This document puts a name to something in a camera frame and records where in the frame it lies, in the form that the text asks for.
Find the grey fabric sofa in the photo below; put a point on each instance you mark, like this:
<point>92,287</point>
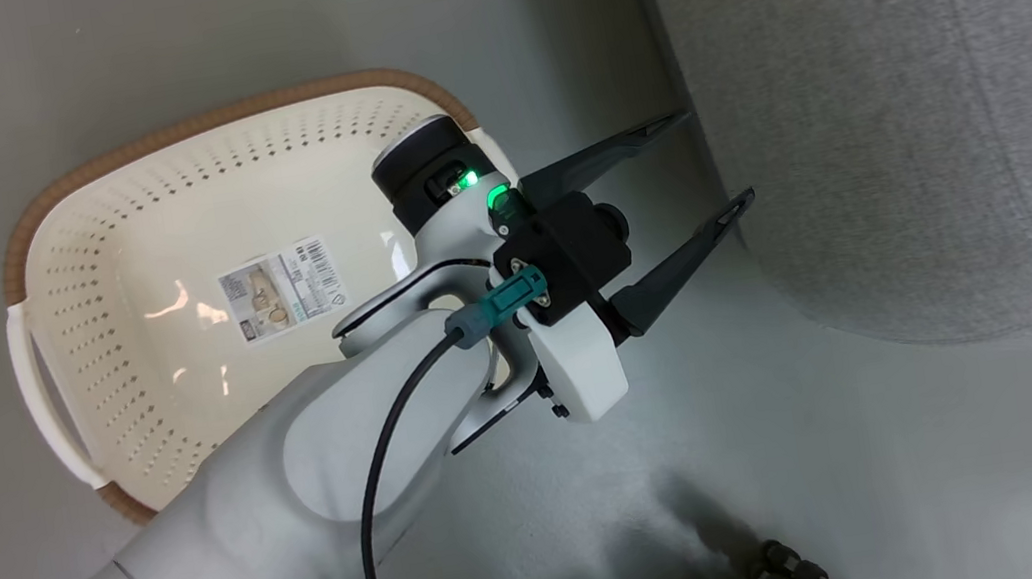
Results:
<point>903,94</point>

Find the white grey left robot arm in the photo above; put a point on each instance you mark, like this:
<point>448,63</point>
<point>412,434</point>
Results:
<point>257,528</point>

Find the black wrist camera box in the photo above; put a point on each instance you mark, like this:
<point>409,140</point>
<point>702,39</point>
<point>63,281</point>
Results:
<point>571,251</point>

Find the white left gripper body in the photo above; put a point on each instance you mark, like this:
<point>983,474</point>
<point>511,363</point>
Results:
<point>583,371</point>

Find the printed paper label sticker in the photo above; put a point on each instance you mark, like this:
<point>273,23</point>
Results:
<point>278,287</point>

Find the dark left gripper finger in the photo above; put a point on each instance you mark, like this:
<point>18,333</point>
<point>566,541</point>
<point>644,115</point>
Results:
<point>599,160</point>
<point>674,265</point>

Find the cream perforated laundry basket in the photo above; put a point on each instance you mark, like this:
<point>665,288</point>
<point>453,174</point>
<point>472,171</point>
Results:
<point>136,242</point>

